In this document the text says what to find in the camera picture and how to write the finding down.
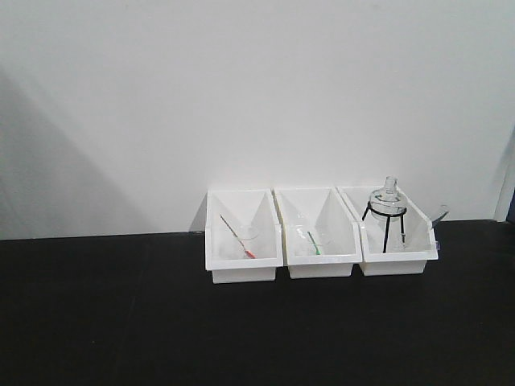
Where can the white left storage bin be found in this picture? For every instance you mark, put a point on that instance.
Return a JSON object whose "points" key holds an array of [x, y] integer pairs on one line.
{"points": [[253, 216]]}

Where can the white storage bin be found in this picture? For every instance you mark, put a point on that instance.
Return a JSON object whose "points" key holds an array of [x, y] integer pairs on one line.
{"points": [[400, 258], [253, 216], [324, 212]]}

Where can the glass thermometer red tip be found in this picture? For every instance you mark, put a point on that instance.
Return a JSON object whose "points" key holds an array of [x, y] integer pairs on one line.
{"points": [[247, 252]]}

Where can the clear glass beaker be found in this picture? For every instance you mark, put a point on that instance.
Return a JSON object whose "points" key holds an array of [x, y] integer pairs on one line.
{"points": [[303, 246]]}

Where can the white middle storage bin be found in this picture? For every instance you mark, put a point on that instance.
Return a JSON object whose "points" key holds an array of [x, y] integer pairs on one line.
{"points": [[324, 212]]}

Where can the green tipped glass rod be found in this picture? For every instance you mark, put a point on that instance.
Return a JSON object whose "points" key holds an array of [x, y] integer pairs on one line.
{"points": [[314, 243]]}

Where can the clear glass flask on tripod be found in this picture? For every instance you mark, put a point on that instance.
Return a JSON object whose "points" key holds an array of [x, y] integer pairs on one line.
{"points": [[387, 200]]}

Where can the black metal tripod stand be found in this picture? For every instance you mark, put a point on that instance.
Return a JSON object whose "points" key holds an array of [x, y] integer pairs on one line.
{"points": [[388, 220]]}

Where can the white right storage bin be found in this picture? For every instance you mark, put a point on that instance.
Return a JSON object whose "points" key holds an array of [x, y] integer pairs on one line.
{"points": [[400, 258]]}

